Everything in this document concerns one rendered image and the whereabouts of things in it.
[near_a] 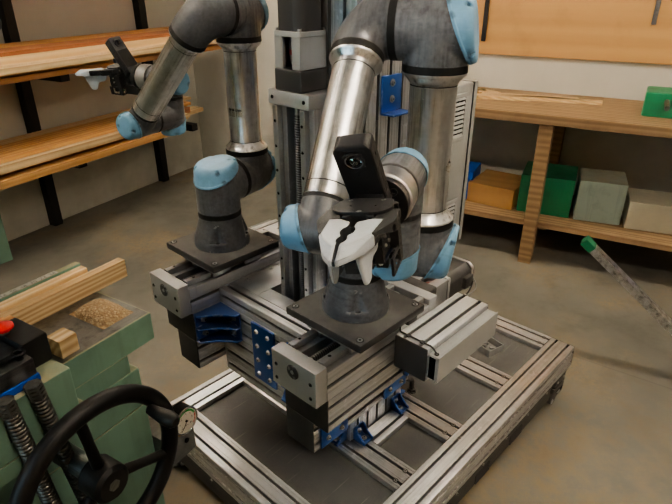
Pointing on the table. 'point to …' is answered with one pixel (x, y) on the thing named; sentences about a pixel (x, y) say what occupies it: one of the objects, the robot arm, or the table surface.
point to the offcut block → (63, 342)
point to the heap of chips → (101, 313)
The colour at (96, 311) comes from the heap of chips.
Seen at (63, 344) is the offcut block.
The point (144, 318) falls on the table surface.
